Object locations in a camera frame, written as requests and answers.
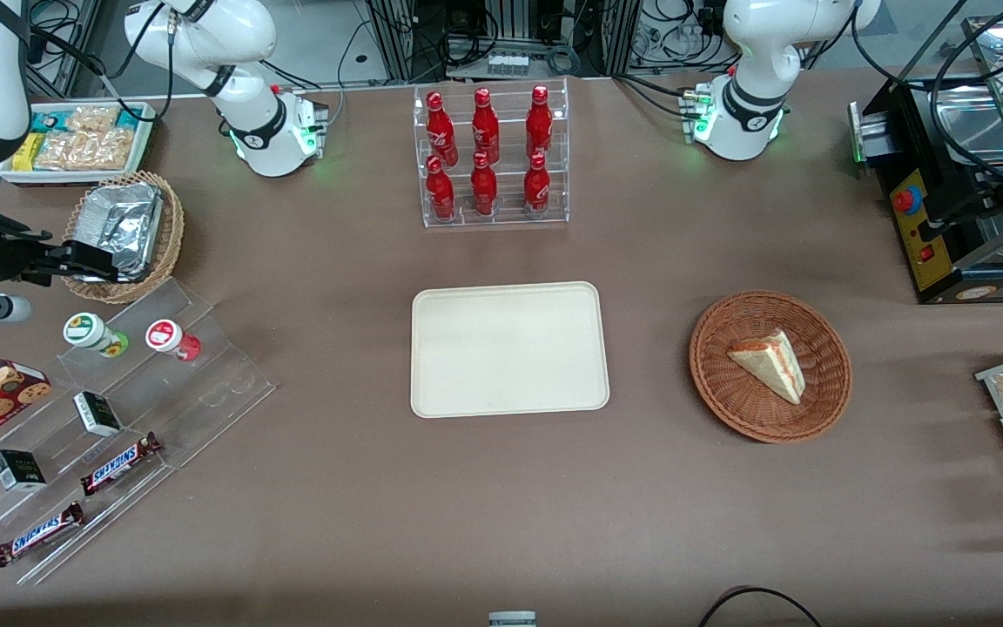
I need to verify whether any red gum bottle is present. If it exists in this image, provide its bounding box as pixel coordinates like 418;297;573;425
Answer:
145;319;202;363

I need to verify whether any beige plastic tray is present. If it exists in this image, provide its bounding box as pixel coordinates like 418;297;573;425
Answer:
410;280;611;420

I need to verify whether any black appliance with yellow panel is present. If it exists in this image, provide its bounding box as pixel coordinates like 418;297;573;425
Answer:
848;16;1003;306

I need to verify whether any silver foil container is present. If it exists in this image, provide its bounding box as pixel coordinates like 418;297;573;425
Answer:
75;183;165;281

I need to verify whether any yellow snack pack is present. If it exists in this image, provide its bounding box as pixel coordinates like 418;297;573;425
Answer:
12;132;46;172

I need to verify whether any light wicker basket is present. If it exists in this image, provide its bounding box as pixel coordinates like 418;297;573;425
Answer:
62;170;185;305

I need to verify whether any clear bag of crackers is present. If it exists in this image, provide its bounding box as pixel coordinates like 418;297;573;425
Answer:
36;106;134;172

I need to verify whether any white snack bin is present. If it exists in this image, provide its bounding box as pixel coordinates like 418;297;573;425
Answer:
0;102;157;188

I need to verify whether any small black box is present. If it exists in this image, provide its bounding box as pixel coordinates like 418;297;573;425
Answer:
73;392;123;438
0;449;48;493

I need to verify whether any clear acrylic stepped display stand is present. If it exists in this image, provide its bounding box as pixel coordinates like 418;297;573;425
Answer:
0;277;278;586

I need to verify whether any Snickers bar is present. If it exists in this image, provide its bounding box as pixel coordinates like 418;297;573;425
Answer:
0;502;86;569
79;433;163;497

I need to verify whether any wrapped sandwich wedge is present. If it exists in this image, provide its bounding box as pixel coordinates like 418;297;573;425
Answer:
726;328;807;406

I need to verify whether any round brown wicker basket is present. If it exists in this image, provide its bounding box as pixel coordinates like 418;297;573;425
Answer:
689;290;853;445

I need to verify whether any red cola bottle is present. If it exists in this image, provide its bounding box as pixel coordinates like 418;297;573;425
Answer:
523;152;551;214
425;155;456;220
526;84;553;162
471;87;501;165
426;91;459;166
470;152;499;217

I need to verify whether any clear acrylic bottle rack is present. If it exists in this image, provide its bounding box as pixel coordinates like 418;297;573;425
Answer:
413;77;570;229

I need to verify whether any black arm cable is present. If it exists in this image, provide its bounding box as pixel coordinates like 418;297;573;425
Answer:
848;0;1003;203

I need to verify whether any black cable loop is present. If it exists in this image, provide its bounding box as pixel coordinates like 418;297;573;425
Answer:
697;585;825;627

